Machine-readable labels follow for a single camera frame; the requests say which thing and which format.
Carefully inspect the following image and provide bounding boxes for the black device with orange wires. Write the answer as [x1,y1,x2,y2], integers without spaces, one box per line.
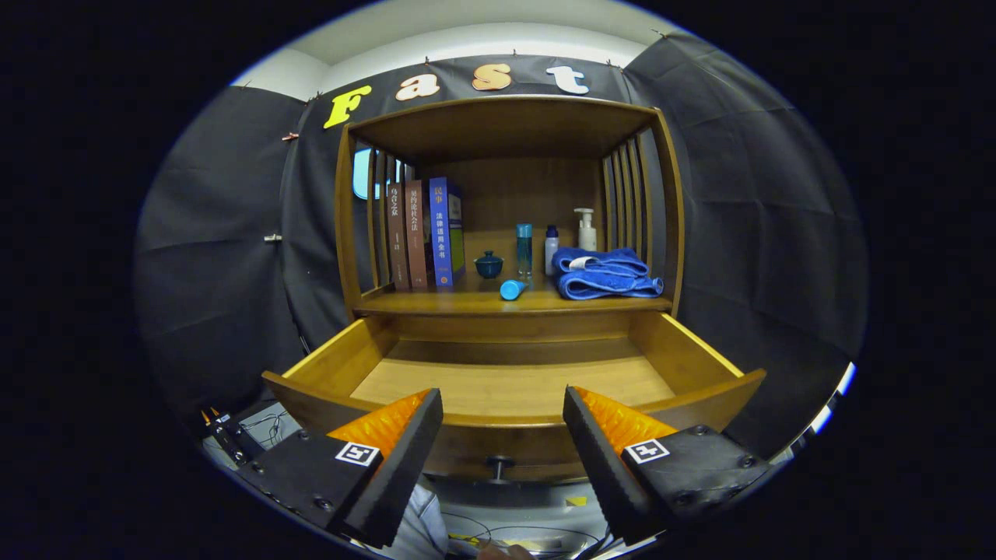
[201,408,269,467]

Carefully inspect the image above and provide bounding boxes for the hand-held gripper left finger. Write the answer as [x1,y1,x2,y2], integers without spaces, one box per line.
[233,388,444,549]

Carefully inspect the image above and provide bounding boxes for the wooden drawer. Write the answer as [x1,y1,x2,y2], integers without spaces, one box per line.
[262,311,767,485]

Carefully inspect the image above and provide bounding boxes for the black floor cables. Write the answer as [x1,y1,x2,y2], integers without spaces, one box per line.
[444,509,615,559]

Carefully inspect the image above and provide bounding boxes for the wooden cabinet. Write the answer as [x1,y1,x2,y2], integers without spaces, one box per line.
[335,95,686,343]

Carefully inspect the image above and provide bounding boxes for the blue book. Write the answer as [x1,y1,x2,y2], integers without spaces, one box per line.
[429,177,466,289]

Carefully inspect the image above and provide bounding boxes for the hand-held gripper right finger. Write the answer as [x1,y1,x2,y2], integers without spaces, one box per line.
[562,386,775,547]

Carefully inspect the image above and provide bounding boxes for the reddish brown book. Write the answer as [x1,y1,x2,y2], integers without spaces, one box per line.
[405,180,431,289]

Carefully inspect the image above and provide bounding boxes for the wooden countertop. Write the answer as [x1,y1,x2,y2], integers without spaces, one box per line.
[354,268,674,316]

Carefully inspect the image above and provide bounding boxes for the black backdrop cloth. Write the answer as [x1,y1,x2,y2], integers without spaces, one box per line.
[132,31,870,460]

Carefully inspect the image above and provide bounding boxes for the blue folded towel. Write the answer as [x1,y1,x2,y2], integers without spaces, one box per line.
[552,247,665,301]

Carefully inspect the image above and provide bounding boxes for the person's grey trousers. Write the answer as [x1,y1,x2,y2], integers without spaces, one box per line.
[389,482,451,559]

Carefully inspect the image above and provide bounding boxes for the dark brown book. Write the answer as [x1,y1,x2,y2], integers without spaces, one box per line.
[387,183,411,291]

